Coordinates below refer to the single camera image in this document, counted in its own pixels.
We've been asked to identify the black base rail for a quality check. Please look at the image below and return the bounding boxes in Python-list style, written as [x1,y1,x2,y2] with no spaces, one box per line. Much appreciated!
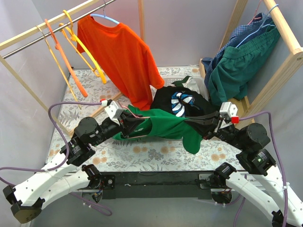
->
[94,169,240,201]

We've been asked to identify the floral table cloth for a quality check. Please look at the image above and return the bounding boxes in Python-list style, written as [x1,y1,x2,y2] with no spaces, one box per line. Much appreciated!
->
[45,65,244,172]

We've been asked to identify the wooden clothes rack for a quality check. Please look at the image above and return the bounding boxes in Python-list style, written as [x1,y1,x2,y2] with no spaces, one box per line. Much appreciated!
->
[198,0,303,131]
[0,0,145,136]

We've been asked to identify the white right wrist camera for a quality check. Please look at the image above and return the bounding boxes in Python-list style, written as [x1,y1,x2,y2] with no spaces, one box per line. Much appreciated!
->
[219,102,240,124]

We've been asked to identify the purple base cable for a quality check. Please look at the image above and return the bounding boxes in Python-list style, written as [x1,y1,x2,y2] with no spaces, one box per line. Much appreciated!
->
[70,191,113,217]

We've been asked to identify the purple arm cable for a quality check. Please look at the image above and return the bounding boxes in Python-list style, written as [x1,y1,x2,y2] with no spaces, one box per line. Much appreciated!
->
[232,111,289,227]
[0,101,102,187]

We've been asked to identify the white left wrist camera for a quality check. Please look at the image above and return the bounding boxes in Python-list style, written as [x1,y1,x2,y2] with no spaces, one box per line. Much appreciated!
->
[100,99,123,125]

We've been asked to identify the blue checkered shorts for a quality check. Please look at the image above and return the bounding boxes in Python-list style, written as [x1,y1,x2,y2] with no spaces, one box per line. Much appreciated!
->
[201,13,275,88]

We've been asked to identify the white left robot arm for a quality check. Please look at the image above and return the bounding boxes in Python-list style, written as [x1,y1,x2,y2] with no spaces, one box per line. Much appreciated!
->
[3,111,144,224]

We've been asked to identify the orange plastic hanger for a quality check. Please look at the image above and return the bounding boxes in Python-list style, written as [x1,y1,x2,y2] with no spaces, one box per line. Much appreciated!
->
[45,19,88,97]

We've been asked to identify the orange t shirt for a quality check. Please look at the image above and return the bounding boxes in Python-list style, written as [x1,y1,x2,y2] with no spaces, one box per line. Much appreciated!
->
[77,16,164,110]

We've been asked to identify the light blue wire hanger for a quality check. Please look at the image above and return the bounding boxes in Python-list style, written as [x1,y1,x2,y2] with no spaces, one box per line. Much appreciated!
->
[235,4,279,48]

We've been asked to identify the metal hanging rod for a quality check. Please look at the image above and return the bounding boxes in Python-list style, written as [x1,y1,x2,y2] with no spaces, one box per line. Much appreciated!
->
[2,0,116,59]

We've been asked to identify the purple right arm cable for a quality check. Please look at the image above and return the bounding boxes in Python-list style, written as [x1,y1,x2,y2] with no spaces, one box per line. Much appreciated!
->
[232,111,289,227]

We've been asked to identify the green and white t shirt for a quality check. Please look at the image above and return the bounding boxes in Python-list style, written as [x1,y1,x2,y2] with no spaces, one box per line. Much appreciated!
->
[184,76,209,101]

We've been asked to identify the white plastic basket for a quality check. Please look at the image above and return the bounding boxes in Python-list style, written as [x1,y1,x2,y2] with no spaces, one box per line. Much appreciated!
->
[163,76,189,87]

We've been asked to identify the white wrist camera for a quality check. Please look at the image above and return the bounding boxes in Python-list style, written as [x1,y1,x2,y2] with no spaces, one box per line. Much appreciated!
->
[100,99,123,125]
[219,102,240,124]

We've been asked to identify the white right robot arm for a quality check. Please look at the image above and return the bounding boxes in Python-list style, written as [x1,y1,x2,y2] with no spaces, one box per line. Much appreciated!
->
[185,112,303,227]

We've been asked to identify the black t shirt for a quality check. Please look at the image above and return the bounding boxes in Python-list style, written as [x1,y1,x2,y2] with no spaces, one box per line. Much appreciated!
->
[150,86,219,117]

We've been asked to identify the wooden clothes rack right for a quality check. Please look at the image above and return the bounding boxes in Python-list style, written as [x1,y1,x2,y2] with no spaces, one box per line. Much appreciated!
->
[198,0,303,131]

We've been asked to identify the pink wire hanger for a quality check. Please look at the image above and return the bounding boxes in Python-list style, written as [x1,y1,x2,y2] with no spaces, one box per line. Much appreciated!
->
[248,0,262,25]

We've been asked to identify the dark yellow plastic hanger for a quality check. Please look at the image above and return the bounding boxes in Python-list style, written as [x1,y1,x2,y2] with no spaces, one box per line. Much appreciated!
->
[60,10,107,84]

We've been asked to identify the wooden clothes rack left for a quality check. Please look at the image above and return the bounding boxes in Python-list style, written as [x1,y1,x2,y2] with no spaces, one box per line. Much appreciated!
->
[0,0,145,136]

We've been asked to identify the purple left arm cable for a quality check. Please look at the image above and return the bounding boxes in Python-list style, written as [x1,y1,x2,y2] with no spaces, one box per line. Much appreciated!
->
[0,101,102,187]

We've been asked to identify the teal green shorts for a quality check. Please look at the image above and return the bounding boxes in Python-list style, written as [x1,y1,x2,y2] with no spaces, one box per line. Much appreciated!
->
[208,23,280,106]

